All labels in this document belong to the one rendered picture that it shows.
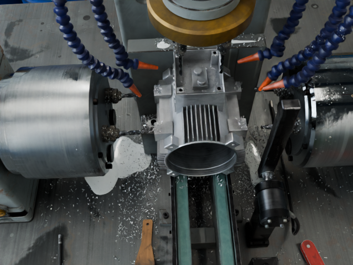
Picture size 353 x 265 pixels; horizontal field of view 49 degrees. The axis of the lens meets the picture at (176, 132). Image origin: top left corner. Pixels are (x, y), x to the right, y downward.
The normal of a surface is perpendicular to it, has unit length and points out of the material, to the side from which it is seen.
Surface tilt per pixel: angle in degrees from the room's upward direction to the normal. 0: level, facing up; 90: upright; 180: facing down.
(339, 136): 58
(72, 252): 0
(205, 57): 90
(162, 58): 90
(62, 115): 28
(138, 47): 0
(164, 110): 0
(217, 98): 90
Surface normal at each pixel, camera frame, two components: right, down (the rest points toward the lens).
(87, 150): 0.02, 0.50
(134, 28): 0.04, 0.85
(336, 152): 0.03, 0.70
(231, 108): -0.03, -0.53
